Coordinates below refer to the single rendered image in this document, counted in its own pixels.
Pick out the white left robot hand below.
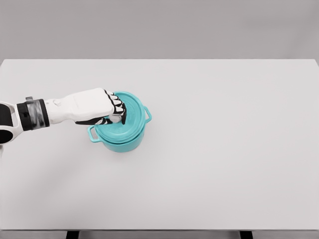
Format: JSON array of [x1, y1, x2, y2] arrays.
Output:
[[66, 87, 127, 126]]

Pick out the teal pot lid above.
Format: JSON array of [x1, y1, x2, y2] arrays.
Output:
[[95, 91, 146, 145]]

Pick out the teal pot with handles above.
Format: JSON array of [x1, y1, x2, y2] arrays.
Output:
[[87, 91, 152, 152]]

